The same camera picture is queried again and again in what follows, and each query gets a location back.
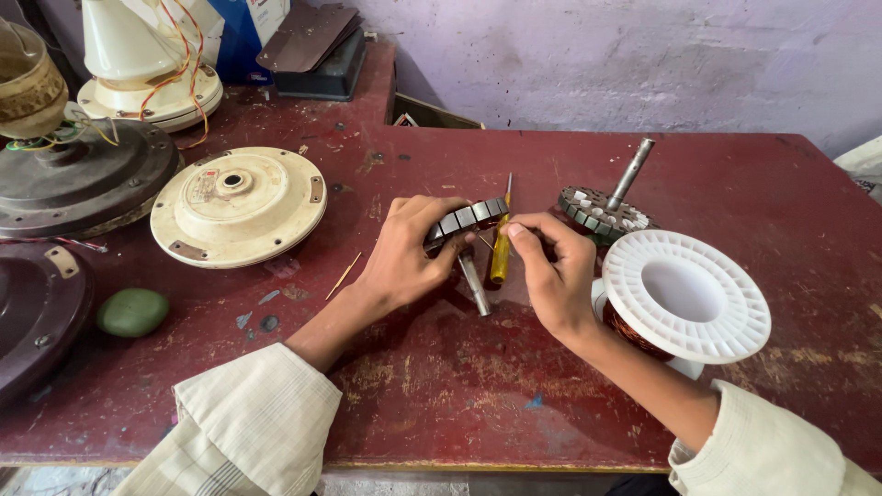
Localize white spool of copper wire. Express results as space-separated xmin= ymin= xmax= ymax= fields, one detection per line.
xmin=591 ymin=229 xmax=773 ymax=381

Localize dark brown fan motor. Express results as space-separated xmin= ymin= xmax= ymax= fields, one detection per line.
xmin=0 ymin=118 xmax=184 ymax=241

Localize person's right hand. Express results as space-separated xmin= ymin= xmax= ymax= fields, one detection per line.
xmin=506 ymin=211 xmax=602 ymax=347

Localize cream cone fan canopy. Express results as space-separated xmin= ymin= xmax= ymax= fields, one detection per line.
xmin=81 ymin=0 xmax=192 ymax=82

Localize blue carton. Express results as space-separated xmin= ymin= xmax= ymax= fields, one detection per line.
xmin=207 ymin=0 xmax=294 ymax=87

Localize cream fan motor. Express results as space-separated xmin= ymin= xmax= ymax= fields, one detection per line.
xmin=76 ymin=64 xmax=225 ymax=134

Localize cream left sleeve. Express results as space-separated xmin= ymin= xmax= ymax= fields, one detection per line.
xmin=112 ymin=342 xmax=343 ymax=496

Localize stator with white slot insulation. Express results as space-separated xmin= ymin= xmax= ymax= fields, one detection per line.
xmin=557 ymin=138 xmax=661 ymax=246

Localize maroon fan motor cover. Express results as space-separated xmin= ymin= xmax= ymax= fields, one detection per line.
xmin=0 ymin=241 xmax=96 ymax=409

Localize bare steel stator with shaft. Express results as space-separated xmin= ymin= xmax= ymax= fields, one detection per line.
xmin=422 ymin=197 xmax=511 ymax=318

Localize person's left hand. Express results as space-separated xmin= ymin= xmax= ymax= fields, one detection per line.
xmin=357 ymin=195 xmax=478 ymax=316

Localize thin bamboo stick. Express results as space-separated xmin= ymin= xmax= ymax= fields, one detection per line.
xmin=325 ymin=251 xmax=362 ymax=301

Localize brown insulation sheets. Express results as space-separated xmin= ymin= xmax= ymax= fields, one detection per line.
xmin=256 ymin=2 xmax=364 ymax=74

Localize red and white twisted wire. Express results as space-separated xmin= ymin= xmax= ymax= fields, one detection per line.
xmin=0 ymin=236 xmax=109 ymax=254

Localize yellow handled screwdriver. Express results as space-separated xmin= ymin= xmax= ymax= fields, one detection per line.
xmin=489 ymin=172 xmax=514 ymax=285

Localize white sack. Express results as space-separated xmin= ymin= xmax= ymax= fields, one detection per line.
xmin=832 ymin=135 xmax=882 ymax=208

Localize cream right sleeve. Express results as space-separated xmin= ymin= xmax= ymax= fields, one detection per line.
xmin=667 ymin=379 xmax=882 ymax=496

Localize cream fan motor cover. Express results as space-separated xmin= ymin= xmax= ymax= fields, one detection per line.
xmin=149 ymin=146 xmax=328 ymax=270

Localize cream sleeve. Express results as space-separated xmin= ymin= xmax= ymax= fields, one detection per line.
xmin=667 ymin=379 xmax=882 ymax=496
xmin=112 ymin=342 xmax=343 ymax=496

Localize cardboard box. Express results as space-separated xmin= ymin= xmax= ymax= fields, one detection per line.
xmin=393 ymin=93 xmax=485 ymax=130

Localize green oval soap bar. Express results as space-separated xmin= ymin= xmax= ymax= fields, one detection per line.
xmin=96 ymin=288 xmax=171 ymax=338

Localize dark green metal box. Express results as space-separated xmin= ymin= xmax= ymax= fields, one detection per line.
xmin=272 ymin=28 xmax=368 ymax=103

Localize red and yellow wires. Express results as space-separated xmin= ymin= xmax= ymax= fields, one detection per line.
xmin=138 ymin=0 xmax=211 ymax=150

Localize green and yellow wires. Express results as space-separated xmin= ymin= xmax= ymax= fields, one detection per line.
xmin=6 ymin=103 xmax=121 ymax=153

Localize beige fan canopy cup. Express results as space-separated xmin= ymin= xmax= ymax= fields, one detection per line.
xmin=0 ymin=17 xmax=70 ymax=140

